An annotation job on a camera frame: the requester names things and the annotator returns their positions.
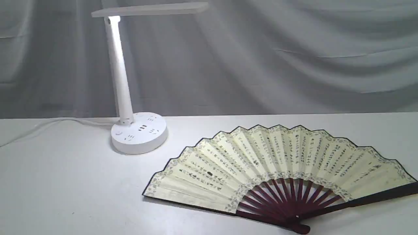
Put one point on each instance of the folding paper fan red ribs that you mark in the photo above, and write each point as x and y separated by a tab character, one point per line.
279	176

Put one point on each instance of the white desk lamp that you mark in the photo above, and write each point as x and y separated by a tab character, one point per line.
135	133

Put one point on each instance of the grey backdrop curtain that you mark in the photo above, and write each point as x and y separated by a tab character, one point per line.
238	57

